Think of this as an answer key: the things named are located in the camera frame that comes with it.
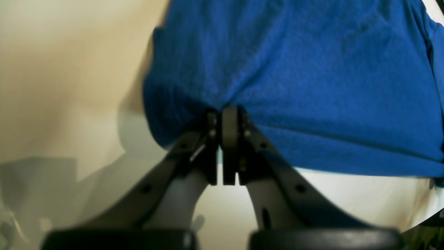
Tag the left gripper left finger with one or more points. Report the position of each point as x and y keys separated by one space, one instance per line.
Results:
x=157 y=213

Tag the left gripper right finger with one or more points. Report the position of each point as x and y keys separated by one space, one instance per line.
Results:
x=291 y=214

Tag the dark blue t-shirt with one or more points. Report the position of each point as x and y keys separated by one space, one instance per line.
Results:
x=348 y=86

